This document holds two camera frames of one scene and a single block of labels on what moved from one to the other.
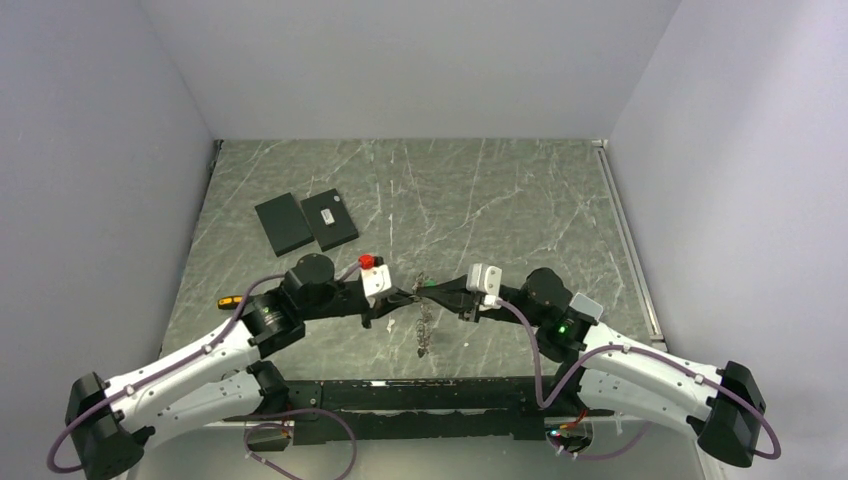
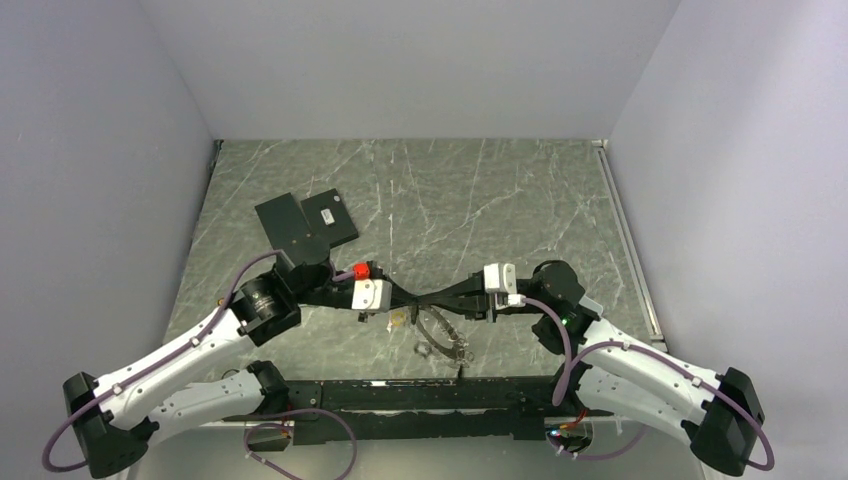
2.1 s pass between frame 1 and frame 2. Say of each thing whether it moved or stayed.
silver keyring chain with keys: moved
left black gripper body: stayed
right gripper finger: stayed
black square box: stayed
